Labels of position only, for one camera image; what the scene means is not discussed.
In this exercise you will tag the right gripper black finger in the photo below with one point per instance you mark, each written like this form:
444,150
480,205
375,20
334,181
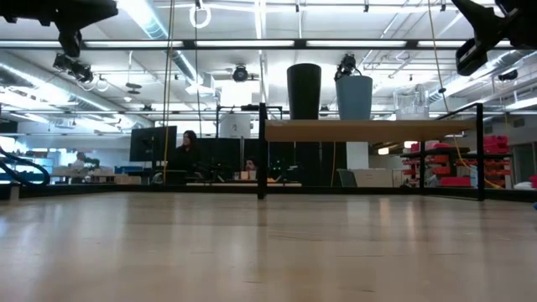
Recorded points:
482,19

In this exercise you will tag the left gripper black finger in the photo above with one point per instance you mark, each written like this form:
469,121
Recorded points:
90,8

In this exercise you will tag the clear plastic mug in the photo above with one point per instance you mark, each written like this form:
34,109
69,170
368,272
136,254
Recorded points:
411,105

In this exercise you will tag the light blue cup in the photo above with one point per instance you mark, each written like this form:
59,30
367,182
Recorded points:
353,98

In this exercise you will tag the tall black cup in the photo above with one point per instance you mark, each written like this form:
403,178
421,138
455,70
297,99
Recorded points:
304,92

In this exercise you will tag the rack with red bins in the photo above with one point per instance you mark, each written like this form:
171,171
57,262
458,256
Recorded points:
495,144

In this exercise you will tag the black ceiling-mounted device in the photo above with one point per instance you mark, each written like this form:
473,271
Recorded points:
346,64

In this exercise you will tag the black computer monitor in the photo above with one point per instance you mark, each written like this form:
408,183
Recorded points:
153,143

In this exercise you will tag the distant person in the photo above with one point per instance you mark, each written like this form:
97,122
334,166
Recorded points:
79,160

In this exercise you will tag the pink object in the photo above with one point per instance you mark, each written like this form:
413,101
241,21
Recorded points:
533,181

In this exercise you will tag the person with dark top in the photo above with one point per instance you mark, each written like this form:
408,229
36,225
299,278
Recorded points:
187,153

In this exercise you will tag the white storage bin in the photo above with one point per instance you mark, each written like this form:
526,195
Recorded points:
373,177

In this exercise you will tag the wide black monitor row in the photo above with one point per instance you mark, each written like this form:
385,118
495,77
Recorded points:
222,155

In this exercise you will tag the green chair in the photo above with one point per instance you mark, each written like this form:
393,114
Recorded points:
346,178

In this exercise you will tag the seated person behind monitors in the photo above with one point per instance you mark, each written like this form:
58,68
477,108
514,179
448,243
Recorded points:
251,163

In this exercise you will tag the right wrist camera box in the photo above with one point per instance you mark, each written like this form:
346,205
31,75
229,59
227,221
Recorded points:
472,56

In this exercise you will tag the black overhead frame bar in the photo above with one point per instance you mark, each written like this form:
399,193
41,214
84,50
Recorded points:
189,43

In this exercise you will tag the round black ceiling camera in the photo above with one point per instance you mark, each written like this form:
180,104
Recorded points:
240,74

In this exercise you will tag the small white post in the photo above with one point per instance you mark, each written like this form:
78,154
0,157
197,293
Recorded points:
14,192

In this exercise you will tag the black table border rail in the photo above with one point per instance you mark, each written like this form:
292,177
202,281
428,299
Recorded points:
126,189

